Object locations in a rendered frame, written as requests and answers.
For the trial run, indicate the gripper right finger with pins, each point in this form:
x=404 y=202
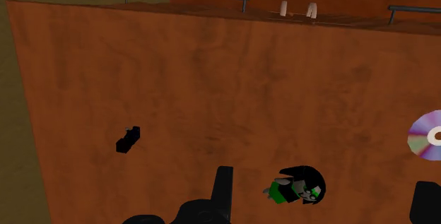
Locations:
x=427 y=204

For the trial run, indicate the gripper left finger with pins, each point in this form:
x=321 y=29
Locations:
x=222 y=189

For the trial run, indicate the shiny compact disc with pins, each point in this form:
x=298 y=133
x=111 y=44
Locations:
x=418 y=137

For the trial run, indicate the black-haired doll in green dress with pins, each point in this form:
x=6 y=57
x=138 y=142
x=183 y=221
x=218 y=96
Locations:
x=303 y=182

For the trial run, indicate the small black block-shaped object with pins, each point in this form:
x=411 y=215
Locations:
x=126 y=142

